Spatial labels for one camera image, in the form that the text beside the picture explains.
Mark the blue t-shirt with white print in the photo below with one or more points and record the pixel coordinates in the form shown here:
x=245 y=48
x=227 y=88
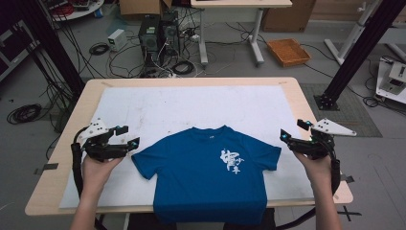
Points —
x=207 y=179

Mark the dark equipment rack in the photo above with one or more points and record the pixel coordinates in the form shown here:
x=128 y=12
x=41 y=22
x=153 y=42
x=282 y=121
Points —
x=14 y=48

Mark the person's right hand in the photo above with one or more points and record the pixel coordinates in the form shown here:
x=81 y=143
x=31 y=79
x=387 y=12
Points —
x=314 y=169

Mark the grey floor mat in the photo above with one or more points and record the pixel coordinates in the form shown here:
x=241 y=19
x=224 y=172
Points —
x=354 y=118

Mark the person's left hand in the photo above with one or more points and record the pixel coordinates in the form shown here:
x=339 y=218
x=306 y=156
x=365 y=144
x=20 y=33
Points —
x=97 y=174

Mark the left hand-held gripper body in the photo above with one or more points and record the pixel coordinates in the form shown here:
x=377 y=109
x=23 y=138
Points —
x=102 y=150

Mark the white metal stand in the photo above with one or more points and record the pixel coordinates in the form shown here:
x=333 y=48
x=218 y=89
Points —
x=351 y=35

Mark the white desk with metal legs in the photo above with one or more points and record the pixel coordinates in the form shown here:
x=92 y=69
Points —
x=239 y=3

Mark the large cardboard box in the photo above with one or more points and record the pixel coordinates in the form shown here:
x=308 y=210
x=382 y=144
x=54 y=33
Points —
x=287 y=16

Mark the grey tape strip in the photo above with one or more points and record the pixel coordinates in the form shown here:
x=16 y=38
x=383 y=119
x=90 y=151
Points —
x=348 y=179
x=48 y=167

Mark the white machine on base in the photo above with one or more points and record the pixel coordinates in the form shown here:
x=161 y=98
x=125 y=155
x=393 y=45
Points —
x=394 y=80

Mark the person's legs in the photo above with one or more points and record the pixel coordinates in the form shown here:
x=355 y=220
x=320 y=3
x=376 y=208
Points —
x=143 y=222

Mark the black computer tower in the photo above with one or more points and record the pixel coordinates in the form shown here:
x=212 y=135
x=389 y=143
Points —
x=149 y=38
x=170 y=32

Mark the white felt mat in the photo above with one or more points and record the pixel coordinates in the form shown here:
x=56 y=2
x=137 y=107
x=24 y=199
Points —
x=191 y=105

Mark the round white table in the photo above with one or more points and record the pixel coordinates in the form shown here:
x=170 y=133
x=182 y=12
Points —
x=79 y=11

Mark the black tape cross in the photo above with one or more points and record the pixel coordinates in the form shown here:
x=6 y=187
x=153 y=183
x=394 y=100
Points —
x=348 y=213

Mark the orange tray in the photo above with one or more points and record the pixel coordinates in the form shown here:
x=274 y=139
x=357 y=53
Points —
x=288 y=52

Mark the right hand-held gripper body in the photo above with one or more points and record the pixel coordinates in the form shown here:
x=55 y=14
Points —
x=316 y=147

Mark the white power supply box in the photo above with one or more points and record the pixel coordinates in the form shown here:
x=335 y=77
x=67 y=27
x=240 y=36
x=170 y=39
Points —
x=117 y=39

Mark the black metal frame post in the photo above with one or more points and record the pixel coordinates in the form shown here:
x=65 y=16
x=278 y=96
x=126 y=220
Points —
x=51 y=48
x=360 y=51

